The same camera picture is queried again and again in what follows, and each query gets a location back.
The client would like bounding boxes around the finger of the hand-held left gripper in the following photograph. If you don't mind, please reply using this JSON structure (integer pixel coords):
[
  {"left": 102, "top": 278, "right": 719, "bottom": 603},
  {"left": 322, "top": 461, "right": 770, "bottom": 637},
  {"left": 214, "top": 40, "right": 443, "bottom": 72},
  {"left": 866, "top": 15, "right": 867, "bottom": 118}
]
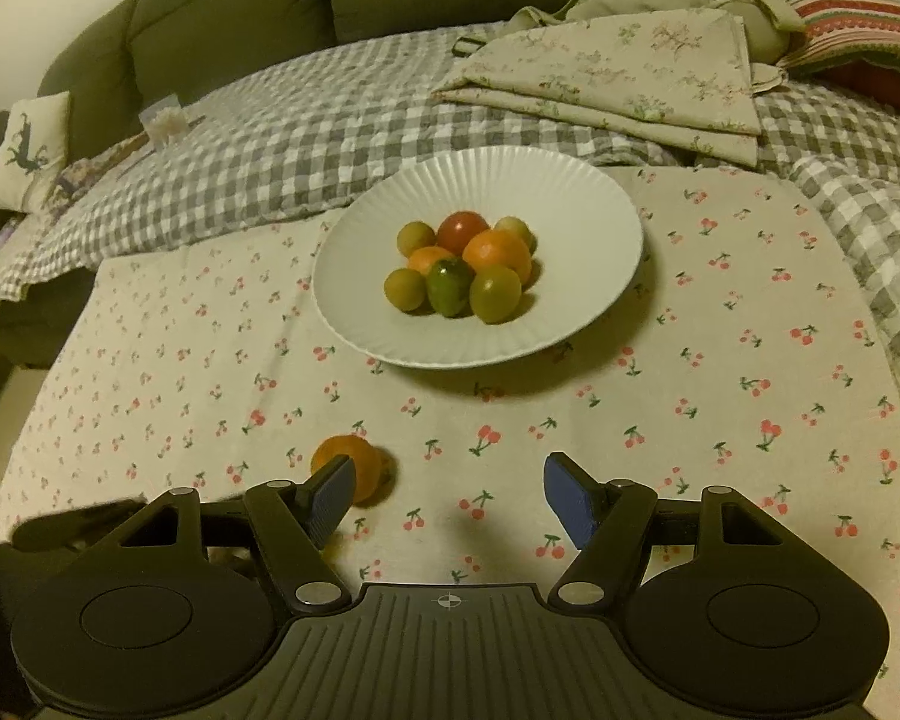
[{"left": 11, "top": 499, "right": 147, "bottom": 552}]

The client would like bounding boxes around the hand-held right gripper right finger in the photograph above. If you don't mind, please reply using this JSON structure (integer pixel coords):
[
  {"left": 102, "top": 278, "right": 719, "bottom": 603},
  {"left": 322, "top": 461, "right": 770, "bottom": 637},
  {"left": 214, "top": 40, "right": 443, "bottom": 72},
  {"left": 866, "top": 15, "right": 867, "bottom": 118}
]
[{"left": 545, "top": 452, "right": 818, "bottom": 614}]

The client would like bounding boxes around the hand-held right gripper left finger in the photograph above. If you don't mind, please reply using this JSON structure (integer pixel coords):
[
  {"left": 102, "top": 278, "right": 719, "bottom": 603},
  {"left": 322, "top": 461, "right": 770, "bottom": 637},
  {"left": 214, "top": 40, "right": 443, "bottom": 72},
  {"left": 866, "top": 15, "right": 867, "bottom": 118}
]
[{"left": 82, "top": 454, "right": 357, "bottom": 614}]

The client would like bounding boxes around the small orange tangerine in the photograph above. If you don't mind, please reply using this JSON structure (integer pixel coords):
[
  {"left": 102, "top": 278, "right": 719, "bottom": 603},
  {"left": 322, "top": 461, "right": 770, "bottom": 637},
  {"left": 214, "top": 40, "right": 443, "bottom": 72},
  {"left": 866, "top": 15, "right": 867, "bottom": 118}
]
[
  {"left": 311, "top": 434, "right": 392, "bottom": 505},
  {"left": 408, "top": 246, "right": 458, "bottom": 275}
]

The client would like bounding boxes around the bright green tomato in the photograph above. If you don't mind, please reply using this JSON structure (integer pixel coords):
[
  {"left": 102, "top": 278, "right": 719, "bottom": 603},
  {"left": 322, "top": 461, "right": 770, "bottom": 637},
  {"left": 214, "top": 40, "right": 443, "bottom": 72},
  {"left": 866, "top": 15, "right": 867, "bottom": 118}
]
[{"left": 469, "top": 265, "right": 524, "bottom": 323}]

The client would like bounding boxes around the yellow-green tomato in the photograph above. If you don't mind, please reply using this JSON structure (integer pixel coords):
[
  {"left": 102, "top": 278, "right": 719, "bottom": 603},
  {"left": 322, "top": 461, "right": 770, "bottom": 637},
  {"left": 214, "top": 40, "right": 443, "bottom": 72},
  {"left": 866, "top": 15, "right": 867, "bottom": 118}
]
[
  {"left": 397, "top": 221, "right": 436, "bottom": 256},
  {"left": 384, "top": 268, "right": 430, "bottom": 312}
]

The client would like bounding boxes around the white ribbed plate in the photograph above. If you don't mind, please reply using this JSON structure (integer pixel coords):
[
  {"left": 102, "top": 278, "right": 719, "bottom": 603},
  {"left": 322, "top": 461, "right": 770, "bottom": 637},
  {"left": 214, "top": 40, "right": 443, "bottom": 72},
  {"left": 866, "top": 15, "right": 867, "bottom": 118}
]
[{"left": 312, "top": 148, "right": 644, "bottom": 370}]

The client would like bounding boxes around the dark green tomato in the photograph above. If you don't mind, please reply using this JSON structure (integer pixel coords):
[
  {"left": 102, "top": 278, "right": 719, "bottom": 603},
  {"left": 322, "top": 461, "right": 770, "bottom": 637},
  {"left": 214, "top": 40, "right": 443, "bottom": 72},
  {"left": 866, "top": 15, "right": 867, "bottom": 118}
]
[{"left": 426, "top": 258, "right": 475, "bottom": 318}]

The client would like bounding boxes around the large orange tangerine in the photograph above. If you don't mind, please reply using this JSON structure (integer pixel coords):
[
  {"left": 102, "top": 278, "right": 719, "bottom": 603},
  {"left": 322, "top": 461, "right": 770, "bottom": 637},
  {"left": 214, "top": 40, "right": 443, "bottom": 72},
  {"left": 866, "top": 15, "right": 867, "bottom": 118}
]
[{"left": 462, "top": 229, "right": 533, "bottom": 286}]

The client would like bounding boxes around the small pale green tomato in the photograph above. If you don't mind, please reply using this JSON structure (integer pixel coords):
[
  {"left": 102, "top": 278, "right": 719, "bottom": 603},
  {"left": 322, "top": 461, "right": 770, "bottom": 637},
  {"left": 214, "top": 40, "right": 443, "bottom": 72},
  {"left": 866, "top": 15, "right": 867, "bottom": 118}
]
[{"left": 493, "top": 216, "right": 537, "bottom": 252}]

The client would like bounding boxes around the red tomato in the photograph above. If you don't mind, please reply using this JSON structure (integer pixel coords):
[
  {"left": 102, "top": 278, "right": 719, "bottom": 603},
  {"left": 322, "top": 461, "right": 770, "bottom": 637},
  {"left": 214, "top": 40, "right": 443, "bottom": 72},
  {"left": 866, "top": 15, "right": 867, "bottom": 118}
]
[{"left": 438, "top": 211, "right": 491, "bottom": 256}]

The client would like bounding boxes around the cherry print tablecloth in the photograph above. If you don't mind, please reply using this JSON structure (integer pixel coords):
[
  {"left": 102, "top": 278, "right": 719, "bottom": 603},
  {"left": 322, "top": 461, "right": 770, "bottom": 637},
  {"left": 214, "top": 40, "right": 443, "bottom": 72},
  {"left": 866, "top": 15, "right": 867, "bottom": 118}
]
[{"left": 0, "top": 165, "right": 900, "bottom": 720}]

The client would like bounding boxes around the small floral cloth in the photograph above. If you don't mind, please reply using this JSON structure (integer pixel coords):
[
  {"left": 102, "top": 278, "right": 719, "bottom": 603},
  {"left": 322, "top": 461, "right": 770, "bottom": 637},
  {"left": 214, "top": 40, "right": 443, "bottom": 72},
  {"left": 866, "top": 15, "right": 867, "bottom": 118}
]
[{"left": 49, "top": 131, "right": 151, "bottom": 200}]

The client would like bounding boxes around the white deer print pillow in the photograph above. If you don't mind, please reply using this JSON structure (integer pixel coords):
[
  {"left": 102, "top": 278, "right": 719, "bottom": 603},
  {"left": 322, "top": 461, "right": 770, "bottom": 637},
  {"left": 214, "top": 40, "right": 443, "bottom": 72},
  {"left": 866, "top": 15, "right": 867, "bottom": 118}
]
[{"left": 0, "top": 90, "right": 72, "bottom": 212}]

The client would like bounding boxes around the clear plastic container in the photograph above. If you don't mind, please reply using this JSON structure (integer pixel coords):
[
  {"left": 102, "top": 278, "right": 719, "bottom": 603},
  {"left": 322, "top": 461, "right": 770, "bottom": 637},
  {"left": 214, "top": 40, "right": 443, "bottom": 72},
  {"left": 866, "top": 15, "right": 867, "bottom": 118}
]
[{"left": 139, "top": 95, "right": 188, "bottom": 145}]

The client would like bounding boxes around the folded floral cloth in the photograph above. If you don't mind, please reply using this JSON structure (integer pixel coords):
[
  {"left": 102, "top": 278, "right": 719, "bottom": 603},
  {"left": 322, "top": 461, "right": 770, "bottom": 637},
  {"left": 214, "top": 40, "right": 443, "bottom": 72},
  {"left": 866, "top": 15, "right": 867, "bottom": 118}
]
[{"left": 431, "top": 7, "right": 766, "bottom": 170}]

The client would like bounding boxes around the green sofa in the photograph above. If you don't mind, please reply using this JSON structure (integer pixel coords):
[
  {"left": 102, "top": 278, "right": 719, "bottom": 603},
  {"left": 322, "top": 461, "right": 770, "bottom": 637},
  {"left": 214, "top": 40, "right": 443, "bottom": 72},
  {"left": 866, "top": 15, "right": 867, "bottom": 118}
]
[{"left": 0, "top": 0, "right": 631, "bottom": 368}]

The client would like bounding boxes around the red cushion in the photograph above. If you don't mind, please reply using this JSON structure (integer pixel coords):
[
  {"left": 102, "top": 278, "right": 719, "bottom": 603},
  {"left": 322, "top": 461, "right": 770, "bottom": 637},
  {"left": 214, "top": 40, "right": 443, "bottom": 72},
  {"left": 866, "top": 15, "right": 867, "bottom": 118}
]
[{"left": 832, "top": 56, "right": 900, "bottom": 113}]

